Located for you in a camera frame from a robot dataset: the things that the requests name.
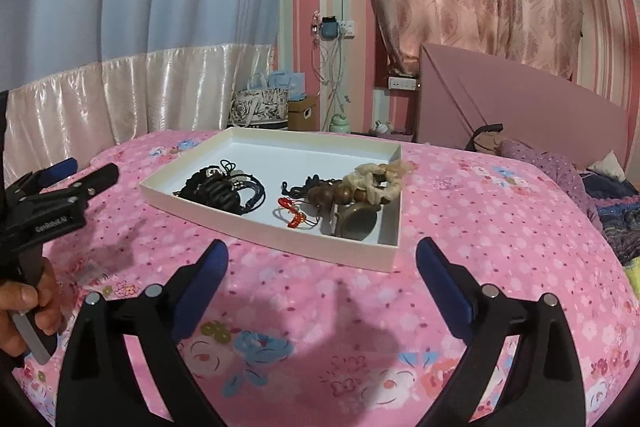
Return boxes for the black and white tote bag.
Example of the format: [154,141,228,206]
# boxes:
[230,74,292,131]

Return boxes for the hanging charger cables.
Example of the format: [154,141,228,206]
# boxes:
[312,12,352,114]

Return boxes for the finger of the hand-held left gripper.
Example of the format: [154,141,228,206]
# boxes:
[65,164,120,202]
[37,158,78,188]

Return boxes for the red cord pendant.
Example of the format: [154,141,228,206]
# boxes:
[272,197,321,234]

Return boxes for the cardboard box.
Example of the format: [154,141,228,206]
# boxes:
[287,95,319,132]

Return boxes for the white shallow box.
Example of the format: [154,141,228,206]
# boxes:
[139,127,404,273]

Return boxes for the purple blanket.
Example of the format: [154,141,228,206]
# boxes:
[500,139,640,269]

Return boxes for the black strap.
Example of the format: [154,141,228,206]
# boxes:
[467,123,504,151]

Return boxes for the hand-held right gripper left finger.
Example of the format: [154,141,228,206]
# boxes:
[56,239,231,427]

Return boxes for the white pillow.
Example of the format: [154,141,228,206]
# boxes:
[587,150,627,184]

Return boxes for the light blue gift bag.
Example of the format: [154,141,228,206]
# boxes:
[269,71,307,100]

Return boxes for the brown wooden bead bracelet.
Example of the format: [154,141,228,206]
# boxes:
[306,179,362,211]

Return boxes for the cream fabric scrunchie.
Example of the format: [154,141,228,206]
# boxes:
[341,160,416,209]

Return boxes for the pink floral bedspread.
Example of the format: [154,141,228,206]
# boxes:
[10,129,640,427]

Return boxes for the dark brown knotted cord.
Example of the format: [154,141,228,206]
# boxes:
[281,175,322,198]

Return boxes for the pink headboard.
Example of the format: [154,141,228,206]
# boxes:
[417,43,630,172]

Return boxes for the black cord bracelet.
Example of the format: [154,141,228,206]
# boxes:
[227,174,267,214]

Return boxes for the black hair claw clip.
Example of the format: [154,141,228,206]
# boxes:
[175,179,246,212]

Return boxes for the person's left hand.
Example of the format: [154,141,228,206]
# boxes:
[0,257,68,358]

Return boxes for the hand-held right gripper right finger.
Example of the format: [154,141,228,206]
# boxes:
[416,237,586,427]

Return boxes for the blue and cream curtain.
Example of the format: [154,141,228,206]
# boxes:
[0,0,297,168]

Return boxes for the yellow cloth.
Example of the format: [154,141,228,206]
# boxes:
[622,257,640,304]

